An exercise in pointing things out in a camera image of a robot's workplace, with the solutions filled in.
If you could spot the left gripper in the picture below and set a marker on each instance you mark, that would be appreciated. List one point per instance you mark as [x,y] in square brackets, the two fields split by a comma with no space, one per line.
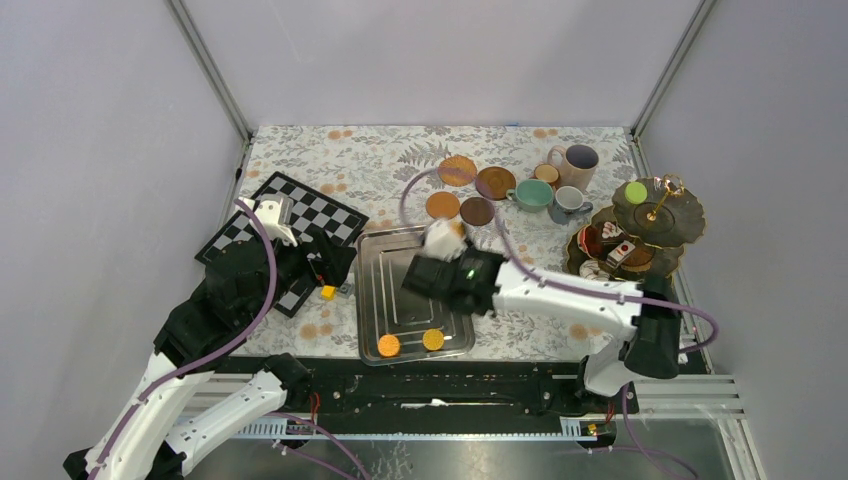
[332,266]

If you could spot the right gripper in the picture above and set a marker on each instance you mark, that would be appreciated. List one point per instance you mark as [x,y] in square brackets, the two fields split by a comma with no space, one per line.
[458,260]

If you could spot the red frosted donut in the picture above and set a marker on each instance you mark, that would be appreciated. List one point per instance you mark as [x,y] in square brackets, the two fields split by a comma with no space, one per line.
[584,241]

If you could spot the chocolate cake slice pink topping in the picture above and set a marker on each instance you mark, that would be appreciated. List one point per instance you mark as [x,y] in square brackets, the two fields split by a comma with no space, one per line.
[611,231]

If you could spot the chocolate cake slice with cherry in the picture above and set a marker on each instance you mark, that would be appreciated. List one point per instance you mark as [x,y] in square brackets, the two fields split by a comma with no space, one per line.
[619,254]

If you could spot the green macaron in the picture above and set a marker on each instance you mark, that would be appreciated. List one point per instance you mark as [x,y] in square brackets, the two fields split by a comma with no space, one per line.
[636,193]

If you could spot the orange waffle cookie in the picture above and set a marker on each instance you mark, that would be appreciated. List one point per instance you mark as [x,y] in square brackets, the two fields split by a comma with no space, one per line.
[458,228]

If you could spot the white chocolate striped donut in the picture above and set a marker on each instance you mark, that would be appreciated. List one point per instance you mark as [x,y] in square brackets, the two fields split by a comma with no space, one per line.
[593,270]

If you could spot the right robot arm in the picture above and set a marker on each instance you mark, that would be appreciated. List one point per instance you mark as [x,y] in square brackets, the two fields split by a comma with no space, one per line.
[644,326]

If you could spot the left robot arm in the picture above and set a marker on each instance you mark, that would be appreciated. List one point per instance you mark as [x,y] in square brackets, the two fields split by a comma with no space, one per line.
[146,442]

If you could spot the yellow block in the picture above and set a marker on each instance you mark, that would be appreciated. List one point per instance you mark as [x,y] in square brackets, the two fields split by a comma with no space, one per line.
[328,292]

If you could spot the yellow waffle cookie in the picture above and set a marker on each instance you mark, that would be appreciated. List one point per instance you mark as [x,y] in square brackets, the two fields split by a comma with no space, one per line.
[433,340]

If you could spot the dark walnut coaster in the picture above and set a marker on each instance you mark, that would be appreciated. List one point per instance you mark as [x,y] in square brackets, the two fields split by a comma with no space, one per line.
[477,211]

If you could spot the black white chessboard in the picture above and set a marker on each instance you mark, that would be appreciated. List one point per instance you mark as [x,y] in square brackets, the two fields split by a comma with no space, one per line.
[312,210]

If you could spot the light orange wooden coaster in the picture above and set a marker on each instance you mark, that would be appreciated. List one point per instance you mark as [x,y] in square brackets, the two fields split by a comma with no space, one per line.
[442,205]

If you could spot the stainless steel tray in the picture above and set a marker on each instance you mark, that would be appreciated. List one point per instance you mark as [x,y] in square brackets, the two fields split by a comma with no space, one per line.
[383,306]

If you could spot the brown wooden saucer coaster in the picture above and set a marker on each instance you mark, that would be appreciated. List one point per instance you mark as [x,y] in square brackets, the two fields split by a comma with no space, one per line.
[494,182]

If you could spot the mint green cup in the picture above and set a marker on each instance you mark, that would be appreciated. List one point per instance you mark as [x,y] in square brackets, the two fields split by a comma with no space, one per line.
[531,195]

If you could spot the woven rattan coaster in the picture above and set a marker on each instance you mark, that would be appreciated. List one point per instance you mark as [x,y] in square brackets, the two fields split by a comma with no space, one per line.
[457,171]

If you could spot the grey patterned mug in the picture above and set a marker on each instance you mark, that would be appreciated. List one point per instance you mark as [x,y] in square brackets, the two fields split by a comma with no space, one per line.
[568,202]

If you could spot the small red cup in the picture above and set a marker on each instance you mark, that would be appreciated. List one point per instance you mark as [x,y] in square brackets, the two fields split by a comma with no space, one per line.
[547,173]

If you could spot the three tier black cake stand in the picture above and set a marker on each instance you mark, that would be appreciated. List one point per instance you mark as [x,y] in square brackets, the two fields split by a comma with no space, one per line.
[661,228]

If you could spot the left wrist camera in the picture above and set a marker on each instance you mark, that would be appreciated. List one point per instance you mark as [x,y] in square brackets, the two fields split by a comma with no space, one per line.
[274,212]

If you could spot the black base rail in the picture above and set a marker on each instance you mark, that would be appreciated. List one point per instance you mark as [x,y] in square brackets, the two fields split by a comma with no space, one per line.
[450,397]

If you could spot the aluminium frame post left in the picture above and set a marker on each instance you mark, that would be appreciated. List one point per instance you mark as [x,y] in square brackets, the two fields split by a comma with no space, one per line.
[208,66]

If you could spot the aluminium frame post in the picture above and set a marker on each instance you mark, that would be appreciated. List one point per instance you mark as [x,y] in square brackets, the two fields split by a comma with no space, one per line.
[699,18]
[208,66]

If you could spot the aluminium frame post right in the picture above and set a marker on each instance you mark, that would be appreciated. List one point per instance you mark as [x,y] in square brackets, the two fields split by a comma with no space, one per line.
[699,18]

